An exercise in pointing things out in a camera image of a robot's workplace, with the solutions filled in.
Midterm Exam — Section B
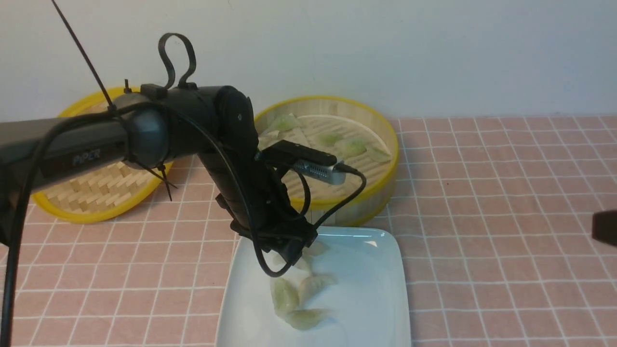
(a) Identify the green dumpling bottom of plate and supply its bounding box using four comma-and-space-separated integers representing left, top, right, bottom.
283, 309, 331, 330

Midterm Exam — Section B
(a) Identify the pale dumpling top of plate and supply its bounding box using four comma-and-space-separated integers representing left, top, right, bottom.
303, 240, 330, 257

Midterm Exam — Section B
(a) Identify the white speckled dumpling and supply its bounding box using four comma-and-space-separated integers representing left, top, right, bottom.
294, 256, 313, 274

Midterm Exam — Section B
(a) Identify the green dumpling left on plate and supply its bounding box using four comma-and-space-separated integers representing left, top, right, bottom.
269, 277, 299, 318

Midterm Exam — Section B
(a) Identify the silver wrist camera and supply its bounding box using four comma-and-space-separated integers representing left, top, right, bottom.
261, 140, 346, 186

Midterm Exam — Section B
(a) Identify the pale dumpling middle of plate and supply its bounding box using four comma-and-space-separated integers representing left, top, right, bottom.
297, 274, 338, 306

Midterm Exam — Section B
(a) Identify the black camera cable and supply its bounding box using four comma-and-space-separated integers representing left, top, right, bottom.
0, 33, 367, 347

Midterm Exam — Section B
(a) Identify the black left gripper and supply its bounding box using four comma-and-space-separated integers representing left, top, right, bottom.
215, 160, 317, 265

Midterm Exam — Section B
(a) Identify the white square plate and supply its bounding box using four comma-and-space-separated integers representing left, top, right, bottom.
215, 227, 412, 347

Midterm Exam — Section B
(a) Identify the bamboo steamer lid yellow rim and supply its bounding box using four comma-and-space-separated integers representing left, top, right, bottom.
29, 87, 174, 224

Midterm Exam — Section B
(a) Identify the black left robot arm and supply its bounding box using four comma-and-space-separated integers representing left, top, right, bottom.
1, 85, 317, 264

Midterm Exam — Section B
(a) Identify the pale dumpling of plate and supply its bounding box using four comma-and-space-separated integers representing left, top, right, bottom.
297, 274, 338, 306
303, 240, 330, 257

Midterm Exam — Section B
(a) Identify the small green dumpling steamer centre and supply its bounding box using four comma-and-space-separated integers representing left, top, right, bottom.
317, 132, 342, 147

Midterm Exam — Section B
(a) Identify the pink checkered tablecloth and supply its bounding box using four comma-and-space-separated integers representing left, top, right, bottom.
13, 117, 617, 347

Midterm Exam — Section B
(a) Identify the white steamer liner paper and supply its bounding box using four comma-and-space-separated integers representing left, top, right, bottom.
257, 127, 310, 156

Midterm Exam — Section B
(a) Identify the bamboo steamer basket yellow rim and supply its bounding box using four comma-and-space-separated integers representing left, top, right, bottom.
255, 96, 399, 226

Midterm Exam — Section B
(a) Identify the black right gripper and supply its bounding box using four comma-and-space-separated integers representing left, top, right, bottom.
592, 210, 617, 245

